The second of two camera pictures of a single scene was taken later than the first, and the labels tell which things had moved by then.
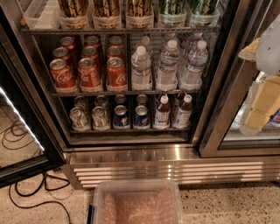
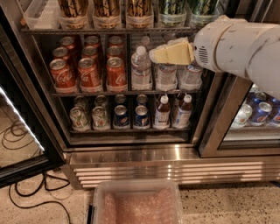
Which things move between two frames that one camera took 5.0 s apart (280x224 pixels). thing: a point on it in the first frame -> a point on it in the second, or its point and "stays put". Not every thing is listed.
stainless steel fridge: [150, 90] stays put
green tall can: [172, 7] stays put
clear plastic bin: [136, 201] stays put
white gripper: [269, 49] -> [207, 50]
